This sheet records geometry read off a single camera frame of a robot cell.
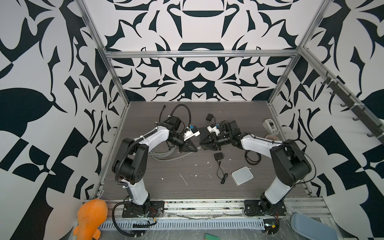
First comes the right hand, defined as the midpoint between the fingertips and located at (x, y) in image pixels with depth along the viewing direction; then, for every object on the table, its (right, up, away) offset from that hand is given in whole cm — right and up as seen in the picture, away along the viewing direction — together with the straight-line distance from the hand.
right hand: (202, 145), depth 81 cm
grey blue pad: (+50, -37, -11) cm, 64 cm away
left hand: (-3, -2, +3) cm, 5 cm away
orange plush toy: (-49, -28, -15) cm, 58 cm away
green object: (+2, -37, -15) cm, 40 cm away
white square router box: (+22, -17, +3) cm, 28 cm away
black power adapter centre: (+10, -17, +5) cm, 20 cm away
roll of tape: (+47, +2, +18) cm, 51 cm away
